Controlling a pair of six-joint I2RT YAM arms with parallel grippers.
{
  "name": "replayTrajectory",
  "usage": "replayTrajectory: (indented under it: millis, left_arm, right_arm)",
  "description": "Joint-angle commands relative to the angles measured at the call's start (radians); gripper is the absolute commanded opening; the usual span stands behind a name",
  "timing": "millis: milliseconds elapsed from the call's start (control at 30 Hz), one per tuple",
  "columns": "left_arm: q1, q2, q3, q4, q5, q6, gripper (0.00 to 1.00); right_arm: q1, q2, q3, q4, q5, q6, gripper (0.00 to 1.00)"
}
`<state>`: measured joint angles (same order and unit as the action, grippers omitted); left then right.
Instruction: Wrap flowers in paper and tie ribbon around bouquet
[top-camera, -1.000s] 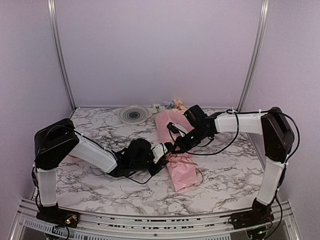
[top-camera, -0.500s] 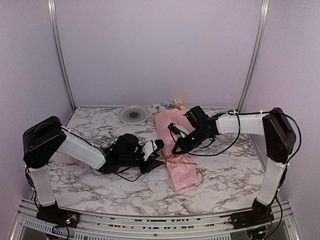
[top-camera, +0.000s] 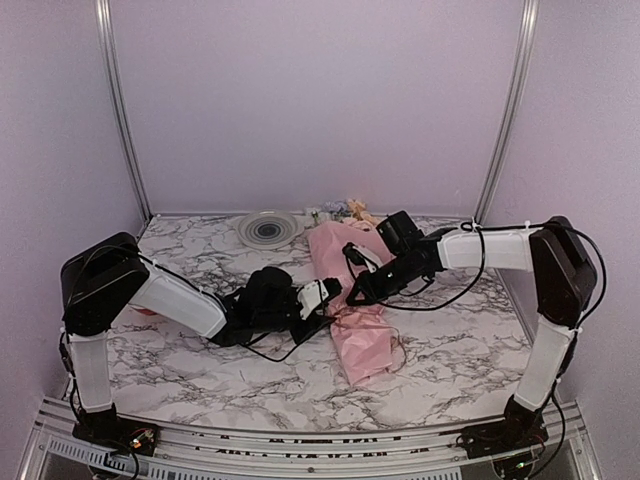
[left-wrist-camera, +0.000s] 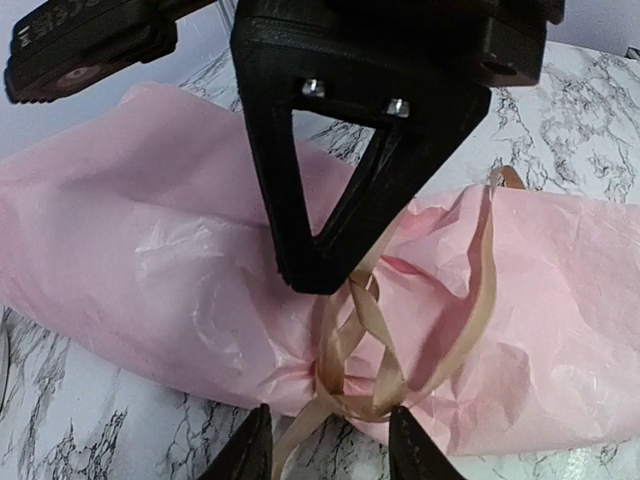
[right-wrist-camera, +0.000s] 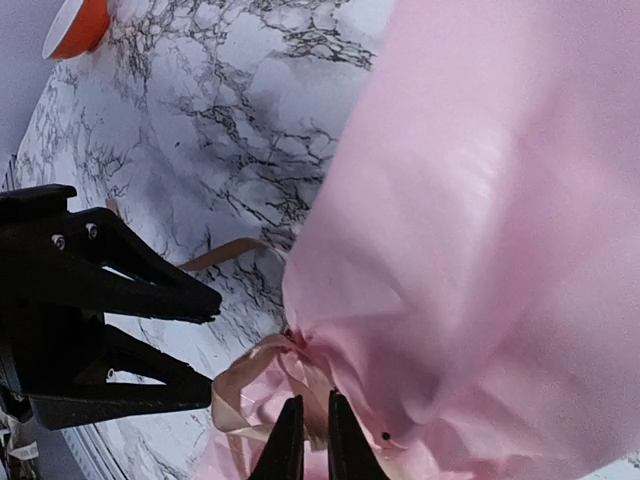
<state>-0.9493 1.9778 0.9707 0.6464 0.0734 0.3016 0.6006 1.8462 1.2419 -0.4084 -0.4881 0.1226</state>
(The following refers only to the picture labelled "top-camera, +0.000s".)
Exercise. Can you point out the blue fake flower stem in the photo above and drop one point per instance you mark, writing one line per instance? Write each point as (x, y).
(334, 210)

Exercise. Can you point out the right aluminium frame post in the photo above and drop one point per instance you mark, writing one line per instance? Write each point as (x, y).
(515, 91)

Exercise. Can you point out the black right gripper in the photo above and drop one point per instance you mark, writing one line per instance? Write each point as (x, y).
(376, 292)

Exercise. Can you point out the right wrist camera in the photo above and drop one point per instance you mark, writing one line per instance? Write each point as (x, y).
(362, 256)

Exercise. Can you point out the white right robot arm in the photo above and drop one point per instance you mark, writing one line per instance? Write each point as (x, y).
(566, 269)

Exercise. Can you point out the left aluminium frame post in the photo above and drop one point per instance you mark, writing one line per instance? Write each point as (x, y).
(109, 51)

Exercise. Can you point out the white bowl with red outside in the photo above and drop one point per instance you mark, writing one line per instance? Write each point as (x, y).
(144, 312)

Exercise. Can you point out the aluminium front rail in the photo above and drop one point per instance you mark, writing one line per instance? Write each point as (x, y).
(460, 450)

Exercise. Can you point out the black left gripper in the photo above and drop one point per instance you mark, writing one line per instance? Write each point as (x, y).
(316, 321)

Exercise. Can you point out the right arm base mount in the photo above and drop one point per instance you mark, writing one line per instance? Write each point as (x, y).
(520, 428)

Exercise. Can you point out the striped grey ceramic plate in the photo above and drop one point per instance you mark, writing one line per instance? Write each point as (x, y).
(268, 230)

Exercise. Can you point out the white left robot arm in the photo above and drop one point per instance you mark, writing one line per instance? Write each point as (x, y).
(100, 283)

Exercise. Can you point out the aluminium frame post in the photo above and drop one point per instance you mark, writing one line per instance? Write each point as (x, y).
(515, 91)
(109, 51)

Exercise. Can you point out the beige raffia ribbon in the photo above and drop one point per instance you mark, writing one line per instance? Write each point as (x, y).
(366, 344)

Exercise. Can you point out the pink wrapping paper sheet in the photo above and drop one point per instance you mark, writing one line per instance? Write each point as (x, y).
(326, 242)

